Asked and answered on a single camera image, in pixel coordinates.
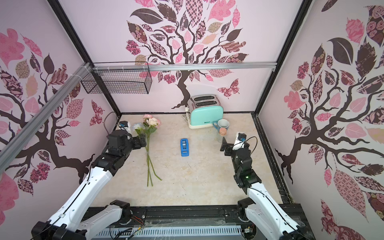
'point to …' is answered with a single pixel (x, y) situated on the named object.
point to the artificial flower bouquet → (149, 126)
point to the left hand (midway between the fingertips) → (137, 138)
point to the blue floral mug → (222, 123)
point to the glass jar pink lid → (222, 132)
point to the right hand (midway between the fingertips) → (232, 137)
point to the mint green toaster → (204, 109)
